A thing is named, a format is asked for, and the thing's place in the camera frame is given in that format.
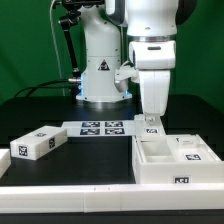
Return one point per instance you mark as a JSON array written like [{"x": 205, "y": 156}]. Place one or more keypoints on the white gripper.
[{"x": 153, "y": 62}]

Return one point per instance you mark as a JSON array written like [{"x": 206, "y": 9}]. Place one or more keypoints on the white door panel with tag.
[{"x": 142, "y": 128}]

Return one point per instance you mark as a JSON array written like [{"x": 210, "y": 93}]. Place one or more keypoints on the white closed box with tags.
[{"x": 38, "y": 143}]

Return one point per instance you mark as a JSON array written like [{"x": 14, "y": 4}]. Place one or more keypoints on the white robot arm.
[{"x": 107, "y": 40}]

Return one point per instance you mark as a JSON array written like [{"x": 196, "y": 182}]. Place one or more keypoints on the white boundary rail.
[
  {"x": 5, "y": 161},
  {"x": 108, "y": 198}
]

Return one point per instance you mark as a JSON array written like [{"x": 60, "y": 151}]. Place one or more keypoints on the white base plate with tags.
[{"x": 99, "y": 128}]

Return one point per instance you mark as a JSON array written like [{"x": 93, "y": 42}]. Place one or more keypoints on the white cabinet body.
[{"x": 153, "y": 163}]

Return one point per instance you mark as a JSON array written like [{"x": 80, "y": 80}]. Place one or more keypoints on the white front boundary rail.
[{"x": 108, "y": 198}]

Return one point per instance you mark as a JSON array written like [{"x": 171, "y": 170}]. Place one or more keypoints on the white left boundary rail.
[{"x": 5, "y": 161}]

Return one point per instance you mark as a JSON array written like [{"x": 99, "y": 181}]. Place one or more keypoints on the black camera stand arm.
[{"x": 66, "y": 22}]

